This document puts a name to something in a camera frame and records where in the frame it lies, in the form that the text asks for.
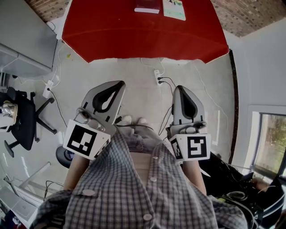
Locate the person's plaid shirt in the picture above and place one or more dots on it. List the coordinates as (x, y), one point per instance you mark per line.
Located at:
(111, 190)

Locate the white side desk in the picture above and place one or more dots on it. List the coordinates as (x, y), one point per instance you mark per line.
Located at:
(20, 203)

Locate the person's left shoe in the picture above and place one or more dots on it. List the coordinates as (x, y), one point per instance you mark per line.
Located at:
(126, 119)

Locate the black-framed white panel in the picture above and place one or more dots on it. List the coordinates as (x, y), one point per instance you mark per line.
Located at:
(234, 100)

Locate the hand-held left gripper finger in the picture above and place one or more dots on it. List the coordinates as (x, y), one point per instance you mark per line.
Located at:
(117, 105)
(91, 94)

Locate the person's right shoe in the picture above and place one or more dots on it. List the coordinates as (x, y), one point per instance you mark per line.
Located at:
(142, 120)

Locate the grey cabinet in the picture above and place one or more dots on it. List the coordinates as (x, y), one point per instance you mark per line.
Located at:
(22, 33)

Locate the silver kettle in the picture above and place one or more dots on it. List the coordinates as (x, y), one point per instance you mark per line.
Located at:
(9, 109)

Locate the black backpack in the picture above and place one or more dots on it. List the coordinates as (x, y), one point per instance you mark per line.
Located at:
(223, 179)

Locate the person's left forearm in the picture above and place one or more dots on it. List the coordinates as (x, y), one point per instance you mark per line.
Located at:
(76, 172)

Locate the white green photo-cover book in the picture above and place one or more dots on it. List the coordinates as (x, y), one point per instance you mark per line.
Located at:
(174, 12)

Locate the white power strip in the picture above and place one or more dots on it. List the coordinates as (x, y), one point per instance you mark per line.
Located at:
(156, 73)
(47, 88)

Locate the red tablecloth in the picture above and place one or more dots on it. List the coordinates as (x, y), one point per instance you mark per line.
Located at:
(134, 40)

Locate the black round base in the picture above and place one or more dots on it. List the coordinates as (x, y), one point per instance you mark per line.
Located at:
(62, 156)

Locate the black office chair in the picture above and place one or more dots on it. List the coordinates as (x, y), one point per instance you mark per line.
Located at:
(24, 120)

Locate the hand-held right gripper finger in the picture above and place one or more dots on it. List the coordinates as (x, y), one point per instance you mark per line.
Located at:
(200, 111)
(177, 107)

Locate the window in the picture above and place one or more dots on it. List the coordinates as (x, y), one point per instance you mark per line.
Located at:
(271, 143)

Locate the person's beige undershirt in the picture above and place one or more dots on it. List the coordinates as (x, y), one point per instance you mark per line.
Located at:
(140, 165)

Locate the person's right forearm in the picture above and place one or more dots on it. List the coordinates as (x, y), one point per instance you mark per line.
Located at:
(193, 176)

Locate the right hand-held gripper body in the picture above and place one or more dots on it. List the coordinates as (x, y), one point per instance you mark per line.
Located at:
(196, 146)

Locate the person's shoe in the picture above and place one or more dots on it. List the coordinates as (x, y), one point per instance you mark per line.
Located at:
(126, 119)
(142, 120)

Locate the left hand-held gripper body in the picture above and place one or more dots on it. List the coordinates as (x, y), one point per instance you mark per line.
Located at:
(80, 141)

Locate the dark red gold-crest book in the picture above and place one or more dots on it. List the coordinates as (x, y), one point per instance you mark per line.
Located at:
(147, 3)

